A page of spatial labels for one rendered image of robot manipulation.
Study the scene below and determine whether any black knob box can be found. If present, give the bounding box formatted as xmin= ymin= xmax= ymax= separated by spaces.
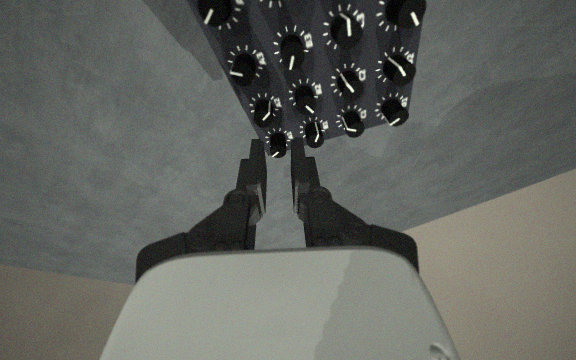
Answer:
xmin=187 ymin=0 xmax=426 ymax=158

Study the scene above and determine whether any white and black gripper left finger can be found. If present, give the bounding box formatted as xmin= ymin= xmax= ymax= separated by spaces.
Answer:
xmin=135 ymin=139 xmax=267 ymax=284

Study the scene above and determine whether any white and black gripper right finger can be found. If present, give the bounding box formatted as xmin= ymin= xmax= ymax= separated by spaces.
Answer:
xmin=291 ymin=138 xmax=419 ymax=274

